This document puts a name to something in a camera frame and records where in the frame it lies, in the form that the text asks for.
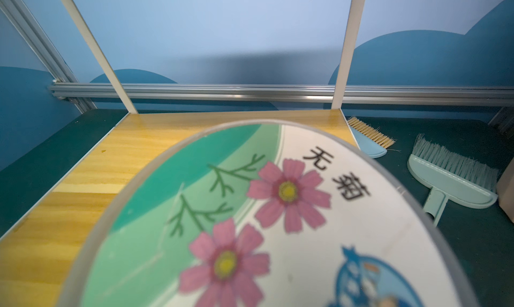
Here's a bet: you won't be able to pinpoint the pink flower label seed jar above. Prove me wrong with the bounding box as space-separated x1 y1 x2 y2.
58 120 479 306

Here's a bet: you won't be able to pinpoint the blue brush tan bristles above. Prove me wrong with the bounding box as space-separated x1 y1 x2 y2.
347 117 396 159

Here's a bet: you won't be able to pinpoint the mint green hand brush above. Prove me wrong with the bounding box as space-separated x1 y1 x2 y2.
407 134 499 225

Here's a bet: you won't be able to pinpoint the pink ribbed flower pot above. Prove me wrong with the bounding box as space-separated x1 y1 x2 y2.
497 159 514 222

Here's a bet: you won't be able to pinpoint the aluminium back rail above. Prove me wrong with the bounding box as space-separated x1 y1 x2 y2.
48 83 513 107

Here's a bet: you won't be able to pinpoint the white frame wooden shelf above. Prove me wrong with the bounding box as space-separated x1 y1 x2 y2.
1 0 351 306

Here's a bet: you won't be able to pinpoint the right aluminium corner post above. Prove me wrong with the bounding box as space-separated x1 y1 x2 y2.
488 107 514 139

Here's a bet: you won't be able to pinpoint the aluminium corner post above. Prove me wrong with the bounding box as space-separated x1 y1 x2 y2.
0 0 97 114
488 107 514 139

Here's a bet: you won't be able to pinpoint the left aluminium corner post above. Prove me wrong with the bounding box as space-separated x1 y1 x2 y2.
0 0 97 114

